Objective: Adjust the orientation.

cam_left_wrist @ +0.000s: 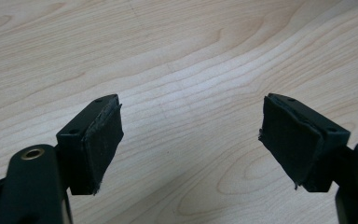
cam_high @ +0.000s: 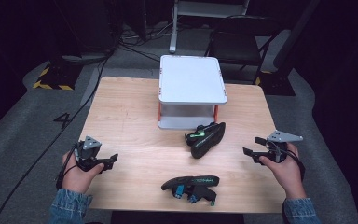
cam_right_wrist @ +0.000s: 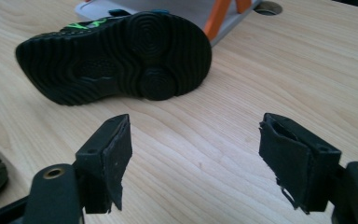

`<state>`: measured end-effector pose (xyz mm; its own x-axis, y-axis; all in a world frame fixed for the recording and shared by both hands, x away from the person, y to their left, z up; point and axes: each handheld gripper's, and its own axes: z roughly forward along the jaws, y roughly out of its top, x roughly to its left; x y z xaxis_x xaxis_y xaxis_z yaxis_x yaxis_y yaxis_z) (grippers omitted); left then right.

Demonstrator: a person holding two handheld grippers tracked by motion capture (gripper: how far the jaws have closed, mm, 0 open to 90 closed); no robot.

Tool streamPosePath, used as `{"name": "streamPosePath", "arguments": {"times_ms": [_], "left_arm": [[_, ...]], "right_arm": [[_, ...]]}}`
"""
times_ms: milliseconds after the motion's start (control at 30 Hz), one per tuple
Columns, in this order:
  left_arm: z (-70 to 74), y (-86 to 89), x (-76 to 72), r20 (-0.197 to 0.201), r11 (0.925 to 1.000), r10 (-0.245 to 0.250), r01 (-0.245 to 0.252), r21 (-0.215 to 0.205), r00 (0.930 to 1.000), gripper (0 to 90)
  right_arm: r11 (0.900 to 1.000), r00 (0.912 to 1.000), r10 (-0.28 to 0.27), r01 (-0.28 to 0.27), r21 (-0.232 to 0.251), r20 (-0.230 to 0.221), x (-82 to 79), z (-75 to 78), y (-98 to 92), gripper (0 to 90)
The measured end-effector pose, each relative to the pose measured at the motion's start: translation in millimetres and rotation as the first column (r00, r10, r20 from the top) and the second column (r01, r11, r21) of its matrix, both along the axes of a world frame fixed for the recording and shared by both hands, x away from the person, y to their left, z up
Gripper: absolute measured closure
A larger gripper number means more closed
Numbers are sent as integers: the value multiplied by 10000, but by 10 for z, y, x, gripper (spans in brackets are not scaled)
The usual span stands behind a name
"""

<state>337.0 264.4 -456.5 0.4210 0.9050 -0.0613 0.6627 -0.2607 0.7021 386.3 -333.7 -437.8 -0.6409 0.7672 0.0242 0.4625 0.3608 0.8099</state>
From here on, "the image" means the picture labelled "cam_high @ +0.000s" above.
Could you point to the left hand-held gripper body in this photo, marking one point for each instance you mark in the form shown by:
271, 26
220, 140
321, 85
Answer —
88, 149

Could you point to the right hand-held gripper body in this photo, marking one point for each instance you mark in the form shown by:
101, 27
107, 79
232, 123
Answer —
278, 146

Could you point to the black tool with green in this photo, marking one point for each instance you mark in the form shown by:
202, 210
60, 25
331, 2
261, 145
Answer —
207, 140

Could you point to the black tool with blue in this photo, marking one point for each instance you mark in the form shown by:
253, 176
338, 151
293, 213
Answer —
192, 186

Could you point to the white two-tier shoe rack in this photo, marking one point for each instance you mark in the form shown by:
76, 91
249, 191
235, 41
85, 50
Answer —
191, 81

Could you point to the person's right hand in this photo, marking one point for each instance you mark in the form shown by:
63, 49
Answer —
284, 174

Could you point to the person's left hand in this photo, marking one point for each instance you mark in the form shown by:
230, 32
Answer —
79, 177

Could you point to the black stand base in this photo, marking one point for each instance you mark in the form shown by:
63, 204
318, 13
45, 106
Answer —
276, 82

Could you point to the black base with yellow stripes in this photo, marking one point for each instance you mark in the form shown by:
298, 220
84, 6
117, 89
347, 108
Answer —
54, 77

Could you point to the black folding chair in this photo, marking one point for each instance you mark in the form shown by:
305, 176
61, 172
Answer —
239, 43

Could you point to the white metal stand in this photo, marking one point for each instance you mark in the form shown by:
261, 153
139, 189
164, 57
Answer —
174, 34

